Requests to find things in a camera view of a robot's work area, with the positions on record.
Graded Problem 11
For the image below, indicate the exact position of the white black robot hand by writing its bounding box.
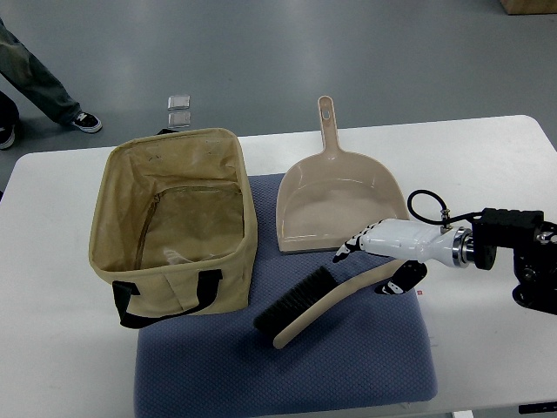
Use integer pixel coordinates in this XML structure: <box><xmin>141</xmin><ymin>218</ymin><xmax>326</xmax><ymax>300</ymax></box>
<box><xmin>332</xmin><ymin>219</ymin><xmax>473</xmax><ymax>295</ymax></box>

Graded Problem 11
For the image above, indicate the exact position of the pink plastic dustpan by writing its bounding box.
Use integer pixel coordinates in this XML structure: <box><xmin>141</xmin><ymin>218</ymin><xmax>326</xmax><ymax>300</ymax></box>
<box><xmin>276</xmin><ymin>96</ymin><xmax>409</xmax><ymax>253</ymax></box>

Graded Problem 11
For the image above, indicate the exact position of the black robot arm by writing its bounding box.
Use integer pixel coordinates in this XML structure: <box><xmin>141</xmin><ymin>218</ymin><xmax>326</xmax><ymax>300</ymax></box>
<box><xmin>406</xmin><ymin>189</ymin><xmax>556</xmax><ymax>314</ymax></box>

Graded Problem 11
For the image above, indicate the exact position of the pink hand broom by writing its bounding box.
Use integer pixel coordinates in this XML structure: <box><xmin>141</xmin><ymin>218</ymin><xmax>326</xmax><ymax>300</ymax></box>
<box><xmin>253</xmin><ymin>260</ymin><xmax>403</xmax><ymax>349</ymax></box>

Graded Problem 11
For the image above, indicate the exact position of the floor metal plate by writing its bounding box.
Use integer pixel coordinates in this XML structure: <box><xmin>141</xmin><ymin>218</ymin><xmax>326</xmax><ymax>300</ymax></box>
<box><xmin>168</xmin><ymin>111</ymin><xmax>191</xmax><ymax>128</ymax></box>
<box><xmin>167</xmin><ymin>94</ymin><xmax>191</xmax><ymax>110</ymax></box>

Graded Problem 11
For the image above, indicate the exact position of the blue quilted mat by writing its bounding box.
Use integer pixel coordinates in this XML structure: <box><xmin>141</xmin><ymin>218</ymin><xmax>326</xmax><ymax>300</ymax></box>
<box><xmin>134</xmin><ymin>174</ymin><xmax>437</xmax><ymax>417</ymax></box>

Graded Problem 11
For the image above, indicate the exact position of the black table control panel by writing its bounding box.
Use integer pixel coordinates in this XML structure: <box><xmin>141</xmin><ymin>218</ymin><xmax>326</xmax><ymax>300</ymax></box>
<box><xmin>518</xmin><ymin>401</ymin><xmax>557</xmax><ymax>415</ymax></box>

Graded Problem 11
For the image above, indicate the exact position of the person in dark clothes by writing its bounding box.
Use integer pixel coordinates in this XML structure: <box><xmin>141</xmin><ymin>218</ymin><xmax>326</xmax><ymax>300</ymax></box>
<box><xmin>1</xmin><ymin>24</ymin><xmax>102</xmax><ymax>133</ymax></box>

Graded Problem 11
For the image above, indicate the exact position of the yellow fabric bag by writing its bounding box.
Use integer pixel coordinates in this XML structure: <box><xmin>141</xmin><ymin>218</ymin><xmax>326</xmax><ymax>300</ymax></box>
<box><xmin>89</xmin><ymin>128</ymin><xmax>258</xmax><ymax>329</ymax></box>

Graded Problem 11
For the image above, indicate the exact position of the lower floor metal plate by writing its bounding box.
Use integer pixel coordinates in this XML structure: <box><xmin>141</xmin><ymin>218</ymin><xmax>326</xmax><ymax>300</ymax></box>
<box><xmin>168</xmin><ymin>111</ymin><xmax>191</xmax><ymax>128</ymax></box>

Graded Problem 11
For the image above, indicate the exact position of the upper floor metal plate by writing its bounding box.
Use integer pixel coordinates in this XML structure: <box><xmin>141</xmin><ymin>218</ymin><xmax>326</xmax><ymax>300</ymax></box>
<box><xmin>167</xmin><ymin>94</ymin><xmax>191</xmax><ymax>110</ymax></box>

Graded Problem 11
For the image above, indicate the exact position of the cardboard box corner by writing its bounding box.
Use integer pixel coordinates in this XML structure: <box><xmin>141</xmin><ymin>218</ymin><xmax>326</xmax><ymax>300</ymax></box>
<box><xmin>500</xmin><ymin>0</ymin><xmax>557</xmax><ymax>16</ymax></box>

